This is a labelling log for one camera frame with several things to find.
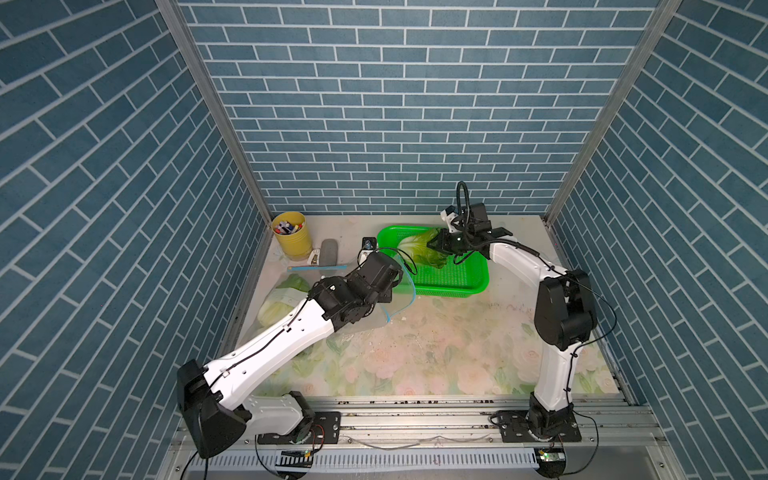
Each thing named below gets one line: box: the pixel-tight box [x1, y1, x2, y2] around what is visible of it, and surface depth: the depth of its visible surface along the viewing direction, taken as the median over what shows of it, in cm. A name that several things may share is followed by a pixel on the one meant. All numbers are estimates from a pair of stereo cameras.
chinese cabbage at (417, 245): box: [397, 228, 448, 269], surface depth 96 cm
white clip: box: [307, 249, 321, 266], surface depth 107 cm
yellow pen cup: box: [271, 211, 313, 261], surface depth 104 cm
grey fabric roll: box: [320, 238, 338, 266], surface depth 110 cm
